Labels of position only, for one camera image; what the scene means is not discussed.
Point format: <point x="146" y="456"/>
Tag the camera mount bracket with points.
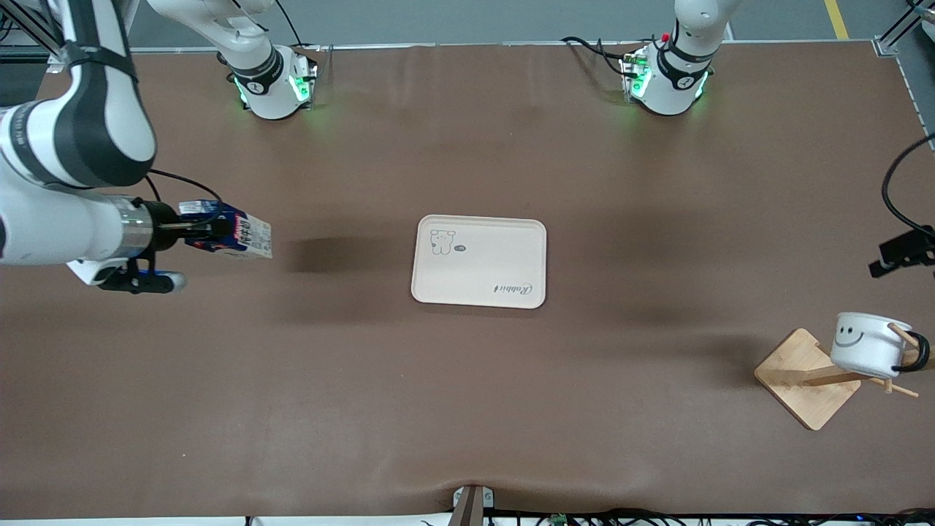
<point x="472" y="505"/>

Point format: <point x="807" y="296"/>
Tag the blue milk carton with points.
<point x="252" y="237"/>

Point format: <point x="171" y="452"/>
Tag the beige plastic tray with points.
<point x="482" y="281"/>

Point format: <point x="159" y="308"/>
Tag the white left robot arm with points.
<point x="668" y="82"/>

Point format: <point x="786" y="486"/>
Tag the wooden cup rack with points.
<point x="803" y="380"/>

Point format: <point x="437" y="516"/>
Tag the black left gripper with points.
<point x="895" y="252"/>

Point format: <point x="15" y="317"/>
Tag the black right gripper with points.
<point x="163" y="218"/>

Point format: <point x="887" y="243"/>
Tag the aluminium frame profile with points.
<point x="29" y="29"/>
<point x="902" y="44"/>

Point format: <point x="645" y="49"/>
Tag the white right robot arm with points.
<point x="80" y="131"/>

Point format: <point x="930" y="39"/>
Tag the white smiley mug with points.
<point x="865" y="347"/>

